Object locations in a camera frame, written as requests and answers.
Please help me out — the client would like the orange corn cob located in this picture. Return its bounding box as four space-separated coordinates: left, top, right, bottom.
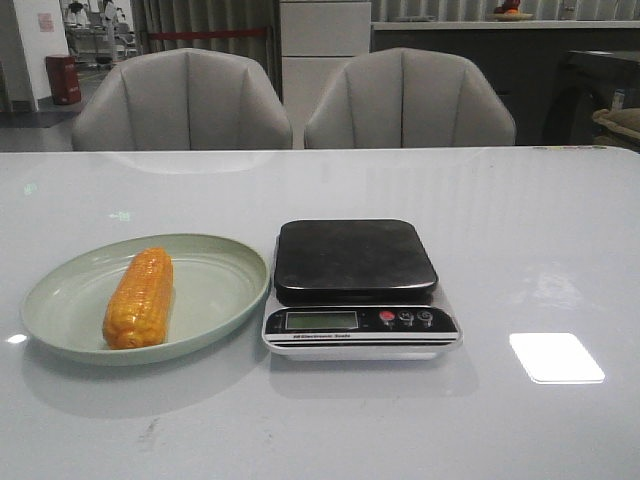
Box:
102 247 173 350

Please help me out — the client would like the black silver kitchen scale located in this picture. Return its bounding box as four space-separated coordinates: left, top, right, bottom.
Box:
262 219 463 360

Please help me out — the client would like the right grey upholstered chair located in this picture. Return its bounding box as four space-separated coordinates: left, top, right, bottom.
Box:
304 48 516 149

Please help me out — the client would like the grey upholstered chair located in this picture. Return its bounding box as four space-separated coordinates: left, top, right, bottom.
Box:
304 48 516 149
71 48 293 151

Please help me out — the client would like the light green plate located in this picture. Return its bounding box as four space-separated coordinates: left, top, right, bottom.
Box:
21 234 269 366

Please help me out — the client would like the left grey upholstered chair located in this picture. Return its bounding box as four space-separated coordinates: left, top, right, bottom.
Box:
71 48 293 151

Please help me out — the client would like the white drawer cabinet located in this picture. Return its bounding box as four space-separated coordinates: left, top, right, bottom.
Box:
279 1 371 149

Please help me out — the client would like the red barrier tape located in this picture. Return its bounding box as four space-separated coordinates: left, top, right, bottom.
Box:
147 27 270 41

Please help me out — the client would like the dark counter with white top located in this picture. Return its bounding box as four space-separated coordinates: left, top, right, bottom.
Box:
371 20 639 145

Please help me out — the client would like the fruit bowl on counter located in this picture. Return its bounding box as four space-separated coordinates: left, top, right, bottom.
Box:
488 0 533 22

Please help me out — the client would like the red bin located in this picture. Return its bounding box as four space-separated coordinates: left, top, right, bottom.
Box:
45 54 82 105

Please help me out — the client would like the dark side table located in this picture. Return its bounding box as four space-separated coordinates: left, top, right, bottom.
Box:
542 50 639 145

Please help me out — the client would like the beige cushion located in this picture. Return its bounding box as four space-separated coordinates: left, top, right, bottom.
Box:
592 108 640 152

